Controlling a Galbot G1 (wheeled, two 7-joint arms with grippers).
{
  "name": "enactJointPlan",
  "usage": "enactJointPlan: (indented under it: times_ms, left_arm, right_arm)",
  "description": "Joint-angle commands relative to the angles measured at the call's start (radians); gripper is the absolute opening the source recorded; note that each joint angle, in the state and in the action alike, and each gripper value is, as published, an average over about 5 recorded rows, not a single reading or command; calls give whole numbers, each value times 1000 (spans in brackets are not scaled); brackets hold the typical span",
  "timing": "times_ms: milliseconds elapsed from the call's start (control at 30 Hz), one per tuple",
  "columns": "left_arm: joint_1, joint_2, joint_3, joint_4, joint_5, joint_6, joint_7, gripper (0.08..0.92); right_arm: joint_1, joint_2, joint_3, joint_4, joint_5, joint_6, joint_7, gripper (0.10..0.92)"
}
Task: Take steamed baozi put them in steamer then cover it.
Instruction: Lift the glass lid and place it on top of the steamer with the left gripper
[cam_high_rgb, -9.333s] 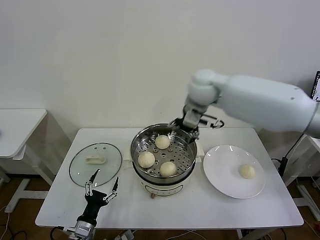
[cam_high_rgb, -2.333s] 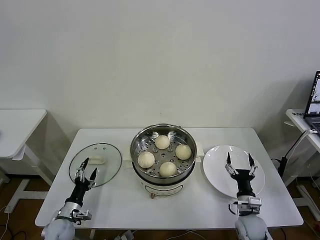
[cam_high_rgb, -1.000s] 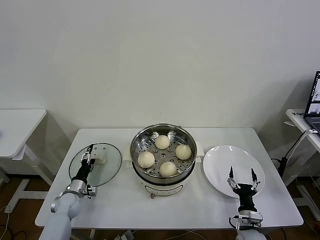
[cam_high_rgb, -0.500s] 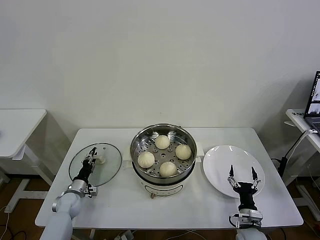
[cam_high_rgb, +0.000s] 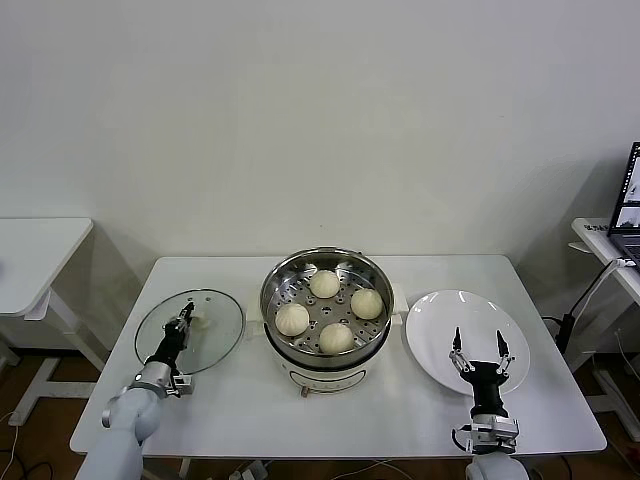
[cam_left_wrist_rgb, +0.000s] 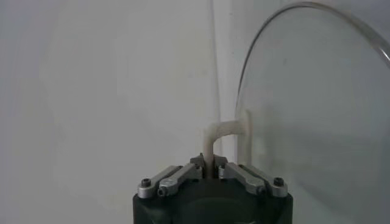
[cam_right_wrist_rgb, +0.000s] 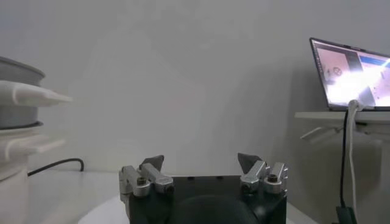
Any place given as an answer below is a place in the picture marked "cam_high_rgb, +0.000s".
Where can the round glass pot lid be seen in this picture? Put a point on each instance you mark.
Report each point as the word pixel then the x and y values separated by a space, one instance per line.
pixel 220 330

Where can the dark open laptop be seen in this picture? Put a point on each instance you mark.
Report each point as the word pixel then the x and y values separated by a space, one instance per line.
pixel 631 190

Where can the white desk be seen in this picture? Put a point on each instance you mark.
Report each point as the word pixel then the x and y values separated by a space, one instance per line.
pixel 595 240

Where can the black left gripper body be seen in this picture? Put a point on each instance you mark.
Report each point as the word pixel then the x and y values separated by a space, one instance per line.
pixel 172 342

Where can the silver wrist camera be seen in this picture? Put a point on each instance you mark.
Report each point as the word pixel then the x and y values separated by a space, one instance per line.
pixel 492 432
pixel 182 386

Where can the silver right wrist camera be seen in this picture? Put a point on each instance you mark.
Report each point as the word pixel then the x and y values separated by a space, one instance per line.
pixel 492 432

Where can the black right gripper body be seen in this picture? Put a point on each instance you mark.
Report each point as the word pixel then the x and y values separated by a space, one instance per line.
pixel 486 385

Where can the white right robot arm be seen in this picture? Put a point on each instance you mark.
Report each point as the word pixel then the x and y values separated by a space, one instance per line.
pixel 495 469

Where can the white floor power strip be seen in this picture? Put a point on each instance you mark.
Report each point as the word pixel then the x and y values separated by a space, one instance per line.
pixel 252 470

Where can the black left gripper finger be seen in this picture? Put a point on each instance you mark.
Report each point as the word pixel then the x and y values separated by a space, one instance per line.
pixel 192 310
pixel 184 315

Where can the stainless steel steamer basket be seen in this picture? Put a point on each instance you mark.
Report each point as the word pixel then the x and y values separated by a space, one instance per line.
pixel 327 311

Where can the white round plate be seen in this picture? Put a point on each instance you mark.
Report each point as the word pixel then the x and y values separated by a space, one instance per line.
pixel 435 330

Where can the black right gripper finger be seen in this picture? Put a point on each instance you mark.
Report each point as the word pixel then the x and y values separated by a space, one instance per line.
pixel 506 359
pixel 460 357

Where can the white steamed baozi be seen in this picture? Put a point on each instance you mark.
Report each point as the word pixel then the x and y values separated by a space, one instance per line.
pixel 366 303
pixel 324 284
pixel 292 320
pixel 336 338

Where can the white side table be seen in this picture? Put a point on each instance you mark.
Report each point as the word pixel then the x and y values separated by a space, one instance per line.
pixel 40 260

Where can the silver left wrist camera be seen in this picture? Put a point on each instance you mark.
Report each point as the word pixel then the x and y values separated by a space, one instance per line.
pixel 182 386

